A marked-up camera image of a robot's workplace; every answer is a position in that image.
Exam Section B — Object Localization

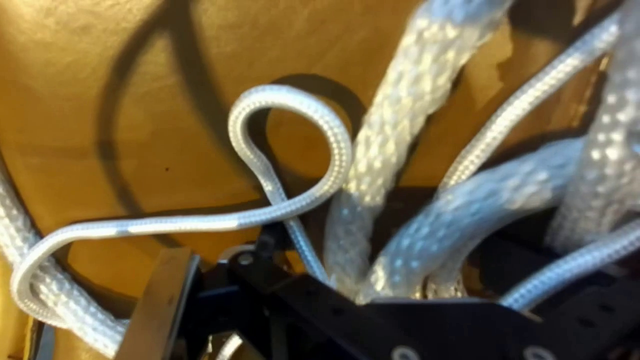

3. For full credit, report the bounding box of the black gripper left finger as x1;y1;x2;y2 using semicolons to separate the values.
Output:
192;227;366;360

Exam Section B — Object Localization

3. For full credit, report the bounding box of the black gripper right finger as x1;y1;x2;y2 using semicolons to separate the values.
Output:
362;261;640;360

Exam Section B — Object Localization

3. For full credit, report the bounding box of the thin white braided rope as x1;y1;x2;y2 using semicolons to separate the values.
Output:
11;12;640;326

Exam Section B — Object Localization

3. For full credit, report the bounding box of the thick white braided rope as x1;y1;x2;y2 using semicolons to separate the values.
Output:
0;0;640;357

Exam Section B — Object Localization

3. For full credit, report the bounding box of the mustard yellow leather chair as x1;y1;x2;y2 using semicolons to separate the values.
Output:
0;0;640;360

